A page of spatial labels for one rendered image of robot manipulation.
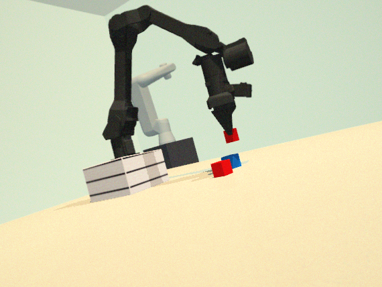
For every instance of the blue cube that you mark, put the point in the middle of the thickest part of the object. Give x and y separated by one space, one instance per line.
234 159

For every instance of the red cube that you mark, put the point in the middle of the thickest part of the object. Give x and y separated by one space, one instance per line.
233 137
221 168

